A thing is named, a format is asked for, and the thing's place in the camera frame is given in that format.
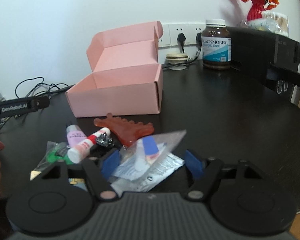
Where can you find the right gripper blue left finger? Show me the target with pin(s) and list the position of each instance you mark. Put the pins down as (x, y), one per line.
(97, 173)

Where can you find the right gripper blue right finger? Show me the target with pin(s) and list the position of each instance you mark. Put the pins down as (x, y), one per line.
(205, 173)

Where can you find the clear bag with sachets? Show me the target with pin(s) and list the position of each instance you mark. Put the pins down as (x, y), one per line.
(148, 162)

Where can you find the green item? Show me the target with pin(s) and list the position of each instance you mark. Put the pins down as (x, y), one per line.
(55, 152)

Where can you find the black rhinestone hair clip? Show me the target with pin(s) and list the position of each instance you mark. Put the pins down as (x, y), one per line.
(104, 144)

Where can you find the red white small tube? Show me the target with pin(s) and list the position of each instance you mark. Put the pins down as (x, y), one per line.
(79, 152)

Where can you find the purple cosmetic tube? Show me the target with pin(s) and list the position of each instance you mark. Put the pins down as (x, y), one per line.
(74, 135)

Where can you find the orange translucent comb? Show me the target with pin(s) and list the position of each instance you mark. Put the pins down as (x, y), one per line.
(127, 132)

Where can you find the pink cardboard box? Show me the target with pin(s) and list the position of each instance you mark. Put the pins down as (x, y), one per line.
(126, 77)

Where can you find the black box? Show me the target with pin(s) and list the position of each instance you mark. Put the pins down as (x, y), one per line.
(261, 54)

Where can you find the brown supplement bottle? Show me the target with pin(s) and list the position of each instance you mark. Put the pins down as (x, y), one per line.
(216, 45)

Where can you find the black plug right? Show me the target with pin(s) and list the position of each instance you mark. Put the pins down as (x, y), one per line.
(199, 42)

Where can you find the black plug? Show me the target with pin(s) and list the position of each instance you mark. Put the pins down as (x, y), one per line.
(181, 40)
(199, 42)

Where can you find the black plug left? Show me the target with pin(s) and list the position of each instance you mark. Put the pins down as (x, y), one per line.
(181, 40)

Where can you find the plastic bag on box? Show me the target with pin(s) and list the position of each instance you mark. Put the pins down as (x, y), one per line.
(260, 24)

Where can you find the cotton swab container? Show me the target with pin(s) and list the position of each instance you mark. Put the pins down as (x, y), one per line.
(278, 22)

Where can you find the red vase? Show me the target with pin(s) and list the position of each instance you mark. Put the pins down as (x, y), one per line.
(256, 10)

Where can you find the white wall socket strip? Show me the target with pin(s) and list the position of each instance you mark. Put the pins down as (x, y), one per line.
(173, 33)

